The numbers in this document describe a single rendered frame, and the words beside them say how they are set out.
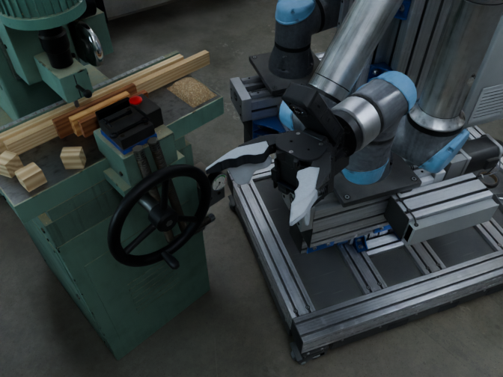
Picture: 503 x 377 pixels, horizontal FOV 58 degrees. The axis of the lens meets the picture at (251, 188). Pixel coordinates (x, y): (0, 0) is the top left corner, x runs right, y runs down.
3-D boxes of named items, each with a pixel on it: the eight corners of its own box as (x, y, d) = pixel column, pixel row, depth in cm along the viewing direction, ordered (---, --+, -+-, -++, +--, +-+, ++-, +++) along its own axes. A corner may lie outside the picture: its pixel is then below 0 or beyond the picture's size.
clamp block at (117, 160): (129, 188, 106) (120, 160, 99) (99, 159, 112) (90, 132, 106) (180, 158, 113) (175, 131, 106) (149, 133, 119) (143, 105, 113)
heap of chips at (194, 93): (193, 108, 122) (191, 99, 120) (166, 88, 128) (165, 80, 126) (217, 95, 126) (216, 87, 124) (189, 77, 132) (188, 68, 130)
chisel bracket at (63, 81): (69, 109, 107) (58, 79, 101) (43, 84, 115) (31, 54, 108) (97, 97, 111) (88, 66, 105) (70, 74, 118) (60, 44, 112)
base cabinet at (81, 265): (117, 363, 165) (55, 251, 113) (45, 265, 194) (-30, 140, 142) (212, 289, 186) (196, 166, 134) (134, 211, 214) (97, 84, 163)
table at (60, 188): (41, 250, 97) (31, 233, 93) (-14, 176, 112) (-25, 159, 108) (247, 128, 125) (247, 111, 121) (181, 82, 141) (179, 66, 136)
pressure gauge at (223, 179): (212, 199, 138) (211, 180, 132) (205, 192, 140) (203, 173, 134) (228, 188, 141) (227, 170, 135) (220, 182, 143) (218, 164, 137)
